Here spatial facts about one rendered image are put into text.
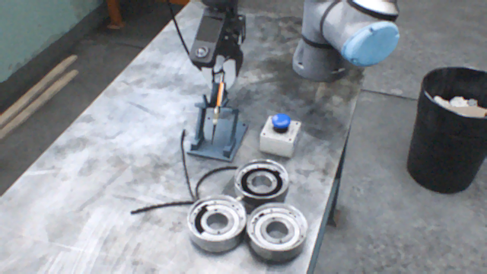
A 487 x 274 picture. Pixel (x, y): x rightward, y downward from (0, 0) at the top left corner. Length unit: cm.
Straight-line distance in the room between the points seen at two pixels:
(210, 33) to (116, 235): 40
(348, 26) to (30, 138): 176
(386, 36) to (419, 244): 107
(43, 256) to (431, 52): 259
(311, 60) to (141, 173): 52
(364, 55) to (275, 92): 25
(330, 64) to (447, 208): 107
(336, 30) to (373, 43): 9
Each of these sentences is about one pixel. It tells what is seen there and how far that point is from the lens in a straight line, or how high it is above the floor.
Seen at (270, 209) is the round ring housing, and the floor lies 83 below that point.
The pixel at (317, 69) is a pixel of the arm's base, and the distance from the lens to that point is 127.
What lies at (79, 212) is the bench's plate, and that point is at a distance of 99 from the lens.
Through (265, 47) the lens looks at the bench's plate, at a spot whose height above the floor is 80.
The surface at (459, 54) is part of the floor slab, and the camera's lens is 317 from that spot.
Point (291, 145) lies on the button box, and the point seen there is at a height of 84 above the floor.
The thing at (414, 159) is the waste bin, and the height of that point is 10.
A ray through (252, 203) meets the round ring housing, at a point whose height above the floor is 82.
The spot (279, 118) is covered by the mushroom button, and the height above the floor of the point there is 87.
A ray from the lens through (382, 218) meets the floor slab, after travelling 205.
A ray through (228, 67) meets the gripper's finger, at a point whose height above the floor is 98.
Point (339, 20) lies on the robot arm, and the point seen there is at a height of 100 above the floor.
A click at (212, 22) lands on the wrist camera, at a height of 108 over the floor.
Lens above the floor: 152
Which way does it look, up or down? 41 degrees down
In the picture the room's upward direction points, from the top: straight up
